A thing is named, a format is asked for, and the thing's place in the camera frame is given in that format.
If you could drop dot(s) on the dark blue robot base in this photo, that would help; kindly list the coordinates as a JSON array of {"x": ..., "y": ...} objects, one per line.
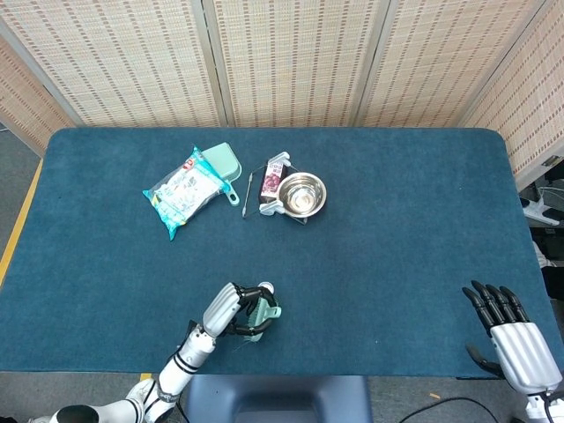
[{"x": 277, "y": 396}]

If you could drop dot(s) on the white power strip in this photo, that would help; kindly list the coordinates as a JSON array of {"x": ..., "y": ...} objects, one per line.
[{"x": 535, "y": 213}]

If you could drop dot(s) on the wet wipes plastic pack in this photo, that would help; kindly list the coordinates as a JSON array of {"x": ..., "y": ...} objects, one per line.
[{"x": 185, "y": 194}]

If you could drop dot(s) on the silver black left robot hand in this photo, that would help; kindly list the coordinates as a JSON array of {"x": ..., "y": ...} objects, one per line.
[{"x": 222, "y": 308}]

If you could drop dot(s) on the blue table cloth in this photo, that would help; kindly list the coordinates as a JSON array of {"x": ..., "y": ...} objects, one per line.
[{"x": 374, "y": 264}]

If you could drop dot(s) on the light green dustpan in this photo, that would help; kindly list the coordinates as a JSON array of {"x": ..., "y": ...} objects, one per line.
[{"x": 222, "y": 161}]

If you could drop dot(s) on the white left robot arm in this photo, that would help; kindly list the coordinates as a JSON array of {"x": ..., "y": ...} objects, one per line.
[{"x": 176, "y": 374}]

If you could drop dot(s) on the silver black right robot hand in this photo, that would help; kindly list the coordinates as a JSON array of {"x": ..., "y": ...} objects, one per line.
[{"x": 520, "y": 348}]

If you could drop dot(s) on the green object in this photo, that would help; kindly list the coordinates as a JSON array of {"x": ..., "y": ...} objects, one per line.
[{"x": 272, "y": 313}]

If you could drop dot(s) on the woven bamboo screen panel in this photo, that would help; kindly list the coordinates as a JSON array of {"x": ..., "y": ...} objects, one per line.
[
  {"x": 529, "y": 110},
  {"x": 132, "y": 57},
  {"x": 299, "y": 57},
  {"x": 440, "y": 57},
  {"x": 22, "y": 97}
]

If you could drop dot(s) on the small milk carton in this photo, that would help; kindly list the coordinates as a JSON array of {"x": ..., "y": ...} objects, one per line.
[{"x": 271, "y": 180}]

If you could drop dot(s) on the stainless steel bowl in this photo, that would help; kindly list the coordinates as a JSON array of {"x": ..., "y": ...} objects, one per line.
[{"x": 302, "y": 194}]

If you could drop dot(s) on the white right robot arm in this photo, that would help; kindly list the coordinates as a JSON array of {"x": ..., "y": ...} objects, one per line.
[{"x": 538, "y": 407}]

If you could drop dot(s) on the white plastic bottle cap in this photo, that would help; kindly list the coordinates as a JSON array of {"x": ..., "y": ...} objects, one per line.
[{"x": 265, "y": 287}]

